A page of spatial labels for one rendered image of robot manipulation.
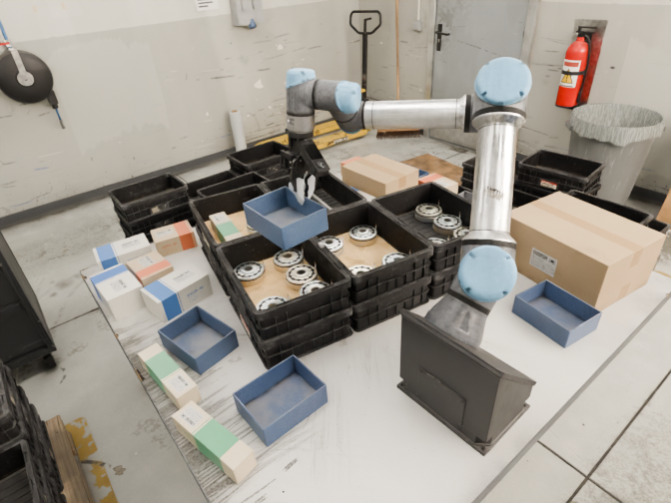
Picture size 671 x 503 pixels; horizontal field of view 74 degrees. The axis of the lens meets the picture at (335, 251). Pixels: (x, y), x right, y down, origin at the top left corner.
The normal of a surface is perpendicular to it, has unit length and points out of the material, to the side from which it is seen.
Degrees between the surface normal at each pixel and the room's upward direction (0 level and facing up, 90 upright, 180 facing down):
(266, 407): 0
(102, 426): 0
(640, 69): 90
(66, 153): 90
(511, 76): 44
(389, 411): 0
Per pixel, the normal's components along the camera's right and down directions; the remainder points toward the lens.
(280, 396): -0.06, -0.83
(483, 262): -0.27, 0.04
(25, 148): 0.62, 0.40
